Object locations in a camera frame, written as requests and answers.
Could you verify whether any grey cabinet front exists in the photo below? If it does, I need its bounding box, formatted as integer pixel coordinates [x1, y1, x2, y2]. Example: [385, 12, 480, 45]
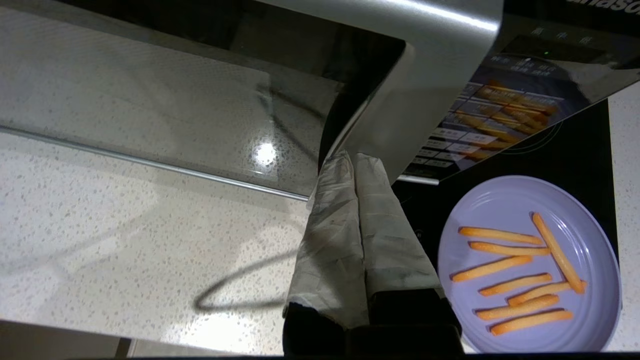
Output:
[0, 320, 132, 358]

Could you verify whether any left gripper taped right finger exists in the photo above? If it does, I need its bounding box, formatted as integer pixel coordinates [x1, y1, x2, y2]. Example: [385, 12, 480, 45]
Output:
[354, 152, 463, 357]

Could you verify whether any microwave door with dark glass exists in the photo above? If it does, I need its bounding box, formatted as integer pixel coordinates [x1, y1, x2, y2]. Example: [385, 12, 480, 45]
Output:
[0, 0, 505, 202]

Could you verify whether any lilac round plate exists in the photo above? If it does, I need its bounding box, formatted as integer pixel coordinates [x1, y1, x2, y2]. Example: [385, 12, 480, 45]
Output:
[437, 174, 623, 354]

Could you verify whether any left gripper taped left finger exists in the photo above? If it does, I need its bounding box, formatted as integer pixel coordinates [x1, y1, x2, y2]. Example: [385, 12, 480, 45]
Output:
[282, 150, 371, 357]

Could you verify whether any silver Panasonic microwave oven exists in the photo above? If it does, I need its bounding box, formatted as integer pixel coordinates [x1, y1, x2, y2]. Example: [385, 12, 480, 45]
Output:
[397, 0, 640, 187]

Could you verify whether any black induction cooktop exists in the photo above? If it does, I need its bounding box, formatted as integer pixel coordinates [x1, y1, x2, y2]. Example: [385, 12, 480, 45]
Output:
[392, 97, 622, 281]

